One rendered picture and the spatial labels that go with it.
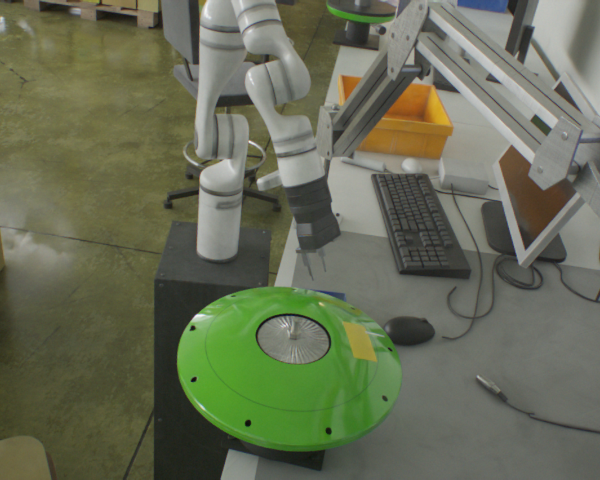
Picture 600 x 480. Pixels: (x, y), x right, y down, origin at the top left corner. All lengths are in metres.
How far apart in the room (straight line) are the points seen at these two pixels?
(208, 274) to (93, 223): 1.84
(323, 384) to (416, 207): 0.83
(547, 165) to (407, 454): 0.48
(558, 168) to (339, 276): 0.65
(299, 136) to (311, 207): 0.12
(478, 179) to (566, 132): 1.00
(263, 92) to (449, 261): 0.60
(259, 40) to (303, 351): 0.51
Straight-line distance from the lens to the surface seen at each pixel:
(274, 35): 1.10
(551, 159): 0.82
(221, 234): 1.42
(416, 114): 2.24
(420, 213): 1.60
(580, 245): 1.72
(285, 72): 1.08
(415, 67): 1.14
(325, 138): 1.39
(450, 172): 1.79
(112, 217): 3.27
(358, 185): 1.72
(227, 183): 1.36
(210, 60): 1.26
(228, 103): 2.96
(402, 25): 1.11
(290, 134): 1.08
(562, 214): 1.40
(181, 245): 1.52
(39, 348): 2.56
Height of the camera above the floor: 1.69
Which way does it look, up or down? 31 degrees down
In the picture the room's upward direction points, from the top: 8 degrees clockwise
